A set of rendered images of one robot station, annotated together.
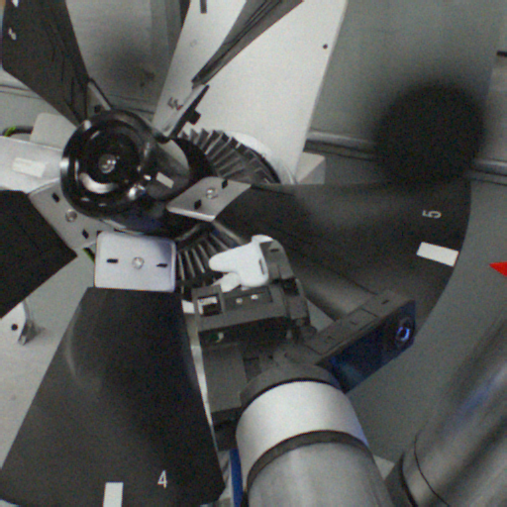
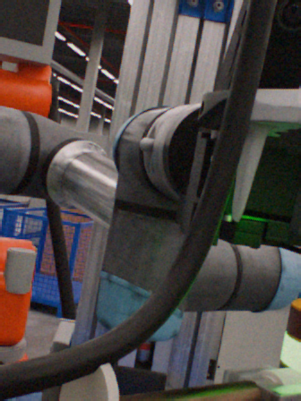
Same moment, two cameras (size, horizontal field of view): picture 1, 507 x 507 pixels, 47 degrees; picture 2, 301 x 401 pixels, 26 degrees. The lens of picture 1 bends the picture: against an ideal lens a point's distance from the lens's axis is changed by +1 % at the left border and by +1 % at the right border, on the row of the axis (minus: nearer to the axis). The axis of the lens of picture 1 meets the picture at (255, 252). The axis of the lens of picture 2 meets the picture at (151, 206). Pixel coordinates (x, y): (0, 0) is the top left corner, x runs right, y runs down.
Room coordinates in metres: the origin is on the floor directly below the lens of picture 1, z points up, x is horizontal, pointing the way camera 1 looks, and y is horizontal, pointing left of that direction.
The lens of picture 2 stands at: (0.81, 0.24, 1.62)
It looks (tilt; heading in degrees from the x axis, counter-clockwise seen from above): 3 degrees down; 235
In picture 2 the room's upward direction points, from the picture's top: 10 degrees clockwise
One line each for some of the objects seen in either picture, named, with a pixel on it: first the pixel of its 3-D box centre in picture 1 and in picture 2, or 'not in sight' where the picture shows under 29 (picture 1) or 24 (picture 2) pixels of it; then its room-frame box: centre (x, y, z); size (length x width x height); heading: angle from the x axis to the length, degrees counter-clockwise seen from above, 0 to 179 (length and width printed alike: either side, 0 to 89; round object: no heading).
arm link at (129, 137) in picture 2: not in sight; (166, 156); (0.49, -0.22, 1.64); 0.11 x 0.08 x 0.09; 73
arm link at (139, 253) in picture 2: not in sight; (161, 269); (0.47, -0.22, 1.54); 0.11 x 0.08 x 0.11; 6
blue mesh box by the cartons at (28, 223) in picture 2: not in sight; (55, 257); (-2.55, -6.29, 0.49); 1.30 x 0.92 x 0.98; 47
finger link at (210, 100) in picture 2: not in sight; (244, 120); (0.58, -0.03, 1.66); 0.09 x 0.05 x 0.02; 51
